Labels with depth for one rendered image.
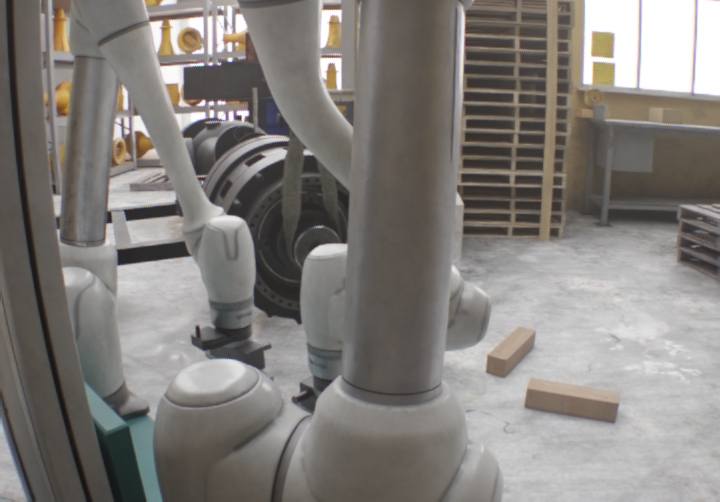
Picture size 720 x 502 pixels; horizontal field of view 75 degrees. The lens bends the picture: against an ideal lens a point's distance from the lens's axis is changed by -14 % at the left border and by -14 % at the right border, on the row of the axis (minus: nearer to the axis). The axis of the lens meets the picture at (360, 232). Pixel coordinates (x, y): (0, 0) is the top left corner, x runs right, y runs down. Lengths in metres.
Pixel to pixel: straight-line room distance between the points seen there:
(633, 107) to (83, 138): 6.15
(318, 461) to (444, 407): 0.13
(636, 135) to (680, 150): 1.11
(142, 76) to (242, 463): 0.65
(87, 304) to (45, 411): 0.39
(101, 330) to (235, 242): 0.29
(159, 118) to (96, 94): 0.18
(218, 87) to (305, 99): 3.59
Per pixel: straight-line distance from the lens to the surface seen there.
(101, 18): 0.96
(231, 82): 4.19
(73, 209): 1.14
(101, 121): 1.11
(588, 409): 2.40
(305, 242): 1.52
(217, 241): 1.00
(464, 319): 0.76
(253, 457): 0.57
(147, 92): 0.96
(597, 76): 6.64
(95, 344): 0.98
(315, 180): 1.58
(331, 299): 0.80
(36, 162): 0.54
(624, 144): 5.97
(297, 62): 0.63
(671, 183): 7.00
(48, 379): 0.60
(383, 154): 0.47
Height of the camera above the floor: 1.29
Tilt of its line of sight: 15 degrees down
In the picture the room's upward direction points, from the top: straight up
